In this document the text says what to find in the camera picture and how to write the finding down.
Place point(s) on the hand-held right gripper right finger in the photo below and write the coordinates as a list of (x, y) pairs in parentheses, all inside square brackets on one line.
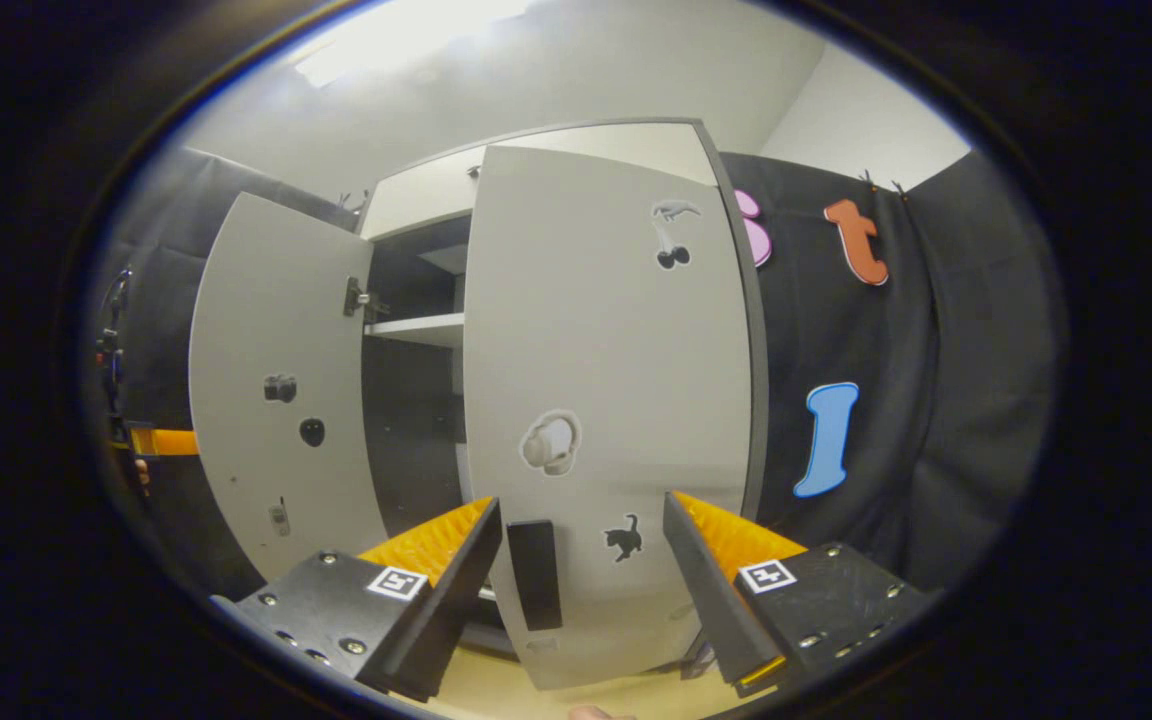
[(716, 600)]

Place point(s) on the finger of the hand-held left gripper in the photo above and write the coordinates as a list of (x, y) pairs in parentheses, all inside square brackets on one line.
[(166, 443)]

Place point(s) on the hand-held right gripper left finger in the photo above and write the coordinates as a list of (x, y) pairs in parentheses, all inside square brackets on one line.
[(446, 600)]

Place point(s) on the white door with camera sticker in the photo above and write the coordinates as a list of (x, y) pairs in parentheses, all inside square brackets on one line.
[(266, 300)]

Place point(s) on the white and grey shoe cabinet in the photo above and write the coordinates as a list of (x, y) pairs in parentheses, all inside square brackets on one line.
[(416, 430)]

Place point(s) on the white door with cherry sticker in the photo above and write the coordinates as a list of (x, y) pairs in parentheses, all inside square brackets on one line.
[(596, 330)]

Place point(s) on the metal door hinge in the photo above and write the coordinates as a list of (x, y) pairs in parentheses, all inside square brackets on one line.
[(354, 297)]

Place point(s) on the white cabinet shelf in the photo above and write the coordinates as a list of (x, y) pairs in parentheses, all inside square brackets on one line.
[(416, 330)]

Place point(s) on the ceiling light panel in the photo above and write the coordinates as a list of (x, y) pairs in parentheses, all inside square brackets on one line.
[(406, 40)]

